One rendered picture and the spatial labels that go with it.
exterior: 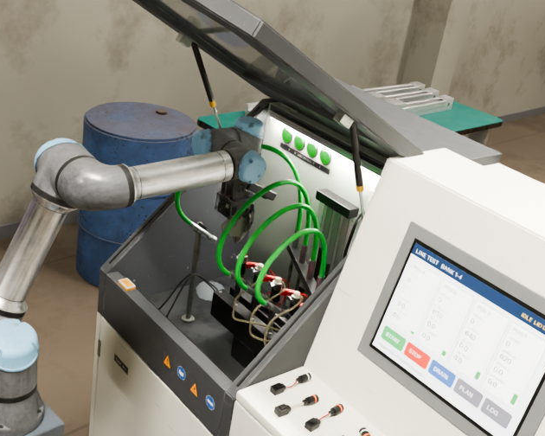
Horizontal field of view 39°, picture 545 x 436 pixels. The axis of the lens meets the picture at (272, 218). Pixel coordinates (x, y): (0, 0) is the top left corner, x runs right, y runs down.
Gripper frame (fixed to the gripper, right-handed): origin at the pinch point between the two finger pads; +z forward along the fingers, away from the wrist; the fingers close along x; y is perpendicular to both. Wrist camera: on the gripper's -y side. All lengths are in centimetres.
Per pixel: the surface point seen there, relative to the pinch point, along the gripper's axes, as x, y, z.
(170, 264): -31.0, 0.1, 25.1
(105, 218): -157, -46, 77
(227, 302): 1.7, 1.8, 19.9
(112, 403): -21, 23, 65
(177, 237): -31.0, -1.4, 15.6
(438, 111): -173, -312, 48
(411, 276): 55, -7, -16
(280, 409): 47, 20, 18
